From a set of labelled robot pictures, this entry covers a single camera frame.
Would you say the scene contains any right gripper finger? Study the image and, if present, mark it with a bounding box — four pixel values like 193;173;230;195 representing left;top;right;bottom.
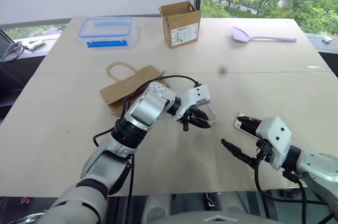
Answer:
221;139;259;169
237;116;263;137

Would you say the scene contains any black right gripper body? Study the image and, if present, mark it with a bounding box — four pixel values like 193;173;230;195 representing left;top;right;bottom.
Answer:
255;139;276;163

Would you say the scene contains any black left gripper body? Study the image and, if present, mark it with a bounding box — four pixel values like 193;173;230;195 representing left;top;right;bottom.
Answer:
176;105;200;127

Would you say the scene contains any clear plastic phone case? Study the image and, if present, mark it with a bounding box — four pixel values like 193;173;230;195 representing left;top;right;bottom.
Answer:
202;102;218;125

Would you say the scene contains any white smartphone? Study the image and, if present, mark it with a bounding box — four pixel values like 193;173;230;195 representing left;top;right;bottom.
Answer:
233;113;261;141

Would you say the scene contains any grey robot torso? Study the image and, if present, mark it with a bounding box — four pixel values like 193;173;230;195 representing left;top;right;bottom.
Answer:
146;210;279;224

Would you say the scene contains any brown paper bag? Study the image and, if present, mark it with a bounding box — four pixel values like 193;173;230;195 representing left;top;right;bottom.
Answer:
99;61;171;116

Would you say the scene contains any grey rounded shape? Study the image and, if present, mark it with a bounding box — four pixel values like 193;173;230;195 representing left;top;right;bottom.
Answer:
142;194;175;223

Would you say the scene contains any open cardboard box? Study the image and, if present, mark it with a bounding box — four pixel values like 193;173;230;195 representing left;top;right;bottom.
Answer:
158;0;202;50

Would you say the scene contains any lilac plastic rice scoop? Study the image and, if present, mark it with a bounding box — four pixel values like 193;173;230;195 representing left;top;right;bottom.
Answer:
231;25;297;43

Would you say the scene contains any clear container with blue lid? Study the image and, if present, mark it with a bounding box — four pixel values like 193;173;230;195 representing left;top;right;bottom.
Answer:
77;16;136;50

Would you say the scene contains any white power strip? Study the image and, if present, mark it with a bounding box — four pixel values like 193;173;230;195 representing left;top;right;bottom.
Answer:
22;39;46;51

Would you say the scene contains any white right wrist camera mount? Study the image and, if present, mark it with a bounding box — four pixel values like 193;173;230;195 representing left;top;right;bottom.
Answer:
255;115;293;171

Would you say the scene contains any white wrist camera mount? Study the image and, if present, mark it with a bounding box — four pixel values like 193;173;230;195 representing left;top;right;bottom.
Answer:
255;115;293;171
175;84;211;120

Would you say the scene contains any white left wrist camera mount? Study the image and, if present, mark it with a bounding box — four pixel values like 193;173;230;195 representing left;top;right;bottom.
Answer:
175;84;211;120

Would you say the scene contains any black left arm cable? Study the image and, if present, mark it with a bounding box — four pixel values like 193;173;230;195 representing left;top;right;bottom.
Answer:
92;74;202;198

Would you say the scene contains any coiled black cable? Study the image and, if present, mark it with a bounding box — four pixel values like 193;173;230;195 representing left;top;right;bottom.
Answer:
1;41;26;63

